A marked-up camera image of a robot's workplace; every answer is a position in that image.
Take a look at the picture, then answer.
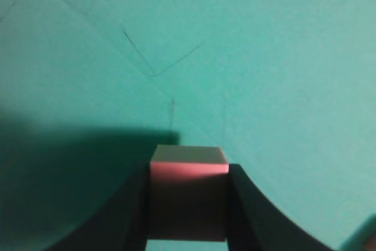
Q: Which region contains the pink wooden cube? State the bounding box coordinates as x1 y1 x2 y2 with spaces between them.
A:
149 145 230 242

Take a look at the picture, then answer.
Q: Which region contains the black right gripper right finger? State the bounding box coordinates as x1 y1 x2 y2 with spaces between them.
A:
226 164 331 251

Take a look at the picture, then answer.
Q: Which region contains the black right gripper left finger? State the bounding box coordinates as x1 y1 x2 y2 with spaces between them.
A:
48 165 150 250

